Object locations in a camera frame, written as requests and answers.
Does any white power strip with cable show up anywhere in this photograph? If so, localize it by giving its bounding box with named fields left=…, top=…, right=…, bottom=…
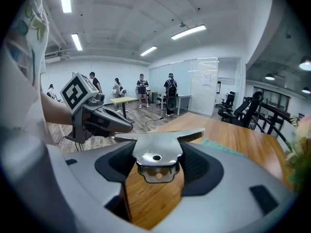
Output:
left=145, top=116, right=165, bottom=132

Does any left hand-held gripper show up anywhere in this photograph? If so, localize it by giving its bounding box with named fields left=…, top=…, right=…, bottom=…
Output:
left=60, top=72, right=134, bottom=145

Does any person's white flower-print shirt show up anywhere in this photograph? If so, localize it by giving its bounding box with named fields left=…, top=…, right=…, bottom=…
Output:
left=0, top=0, right=55, bottom=147

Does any white desk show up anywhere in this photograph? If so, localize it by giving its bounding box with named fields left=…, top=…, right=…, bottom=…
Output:
left=159, top=93, right=192, bottom=116

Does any pink flower bouquet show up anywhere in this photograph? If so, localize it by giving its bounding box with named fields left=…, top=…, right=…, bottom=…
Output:
left=285, top=114, right=311, bottom=194

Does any teal book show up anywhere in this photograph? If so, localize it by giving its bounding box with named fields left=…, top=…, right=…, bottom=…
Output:
left=200, top=137, right=248, bottom=159

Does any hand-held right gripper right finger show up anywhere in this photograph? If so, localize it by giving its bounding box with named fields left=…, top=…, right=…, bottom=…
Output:
left=150, top=142, right=298, bottom=233

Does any person's left forearm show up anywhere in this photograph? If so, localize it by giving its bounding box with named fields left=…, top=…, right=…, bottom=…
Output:
left=40, top=91, right=73, bottom=126

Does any glass partition wall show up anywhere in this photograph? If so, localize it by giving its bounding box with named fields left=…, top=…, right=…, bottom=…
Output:
left=148, top=57, right=219, bottom=117

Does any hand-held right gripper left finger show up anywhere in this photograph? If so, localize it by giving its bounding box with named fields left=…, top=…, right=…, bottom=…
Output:
left=4, top=139, right=146, bottom=233

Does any black office chair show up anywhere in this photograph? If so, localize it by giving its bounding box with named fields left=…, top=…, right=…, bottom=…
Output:
left=232, top=91, right=264, bottom=129
left=220, top=91, right=236, bottom=121

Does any yellow top desk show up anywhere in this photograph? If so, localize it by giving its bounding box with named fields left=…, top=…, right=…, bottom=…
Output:
left=110, top=96, right=138, bottom=104

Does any black desk pedestal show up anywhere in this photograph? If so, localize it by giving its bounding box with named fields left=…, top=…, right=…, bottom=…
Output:
left=121, top=102, right=135, bottom=124

